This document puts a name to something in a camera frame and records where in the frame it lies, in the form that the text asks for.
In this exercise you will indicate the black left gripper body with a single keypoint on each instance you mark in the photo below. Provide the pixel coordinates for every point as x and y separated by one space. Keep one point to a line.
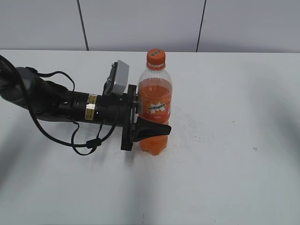
130 104

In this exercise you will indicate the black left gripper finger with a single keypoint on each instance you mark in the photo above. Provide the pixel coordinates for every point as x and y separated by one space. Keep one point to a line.
147 129

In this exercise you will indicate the orange soda plastic bottle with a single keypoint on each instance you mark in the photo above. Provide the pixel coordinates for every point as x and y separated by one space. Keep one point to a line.
155 95

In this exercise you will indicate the orange bottle cap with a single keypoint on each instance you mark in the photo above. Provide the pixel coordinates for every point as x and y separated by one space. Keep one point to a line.
156 57

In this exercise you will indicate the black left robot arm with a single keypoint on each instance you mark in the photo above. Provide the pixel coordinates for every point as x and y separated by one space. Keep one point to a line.
48 101

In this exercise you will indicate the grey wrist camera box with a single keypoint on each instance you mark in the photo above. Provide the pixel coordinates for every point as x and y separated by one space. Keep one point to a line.
117 80

